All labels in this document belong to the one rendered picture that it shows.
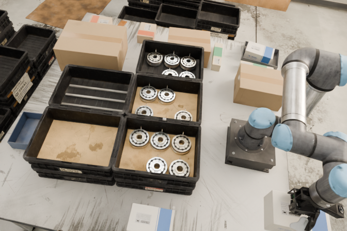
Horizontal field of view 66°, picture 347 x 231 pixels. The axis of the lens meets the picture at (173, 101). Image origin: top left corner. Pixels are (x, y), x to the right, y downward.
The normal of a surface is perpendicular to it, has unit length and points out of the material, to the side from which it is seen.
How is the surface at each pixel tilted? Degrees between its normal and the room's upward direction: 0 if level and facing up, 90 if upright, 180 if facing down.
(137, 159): 0
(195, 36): 0
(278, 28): 0
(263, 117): 9
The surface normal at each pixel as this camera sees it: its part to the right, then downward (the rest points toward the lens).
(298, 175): 0.09, -0.60
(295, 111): -0.18, -0.68
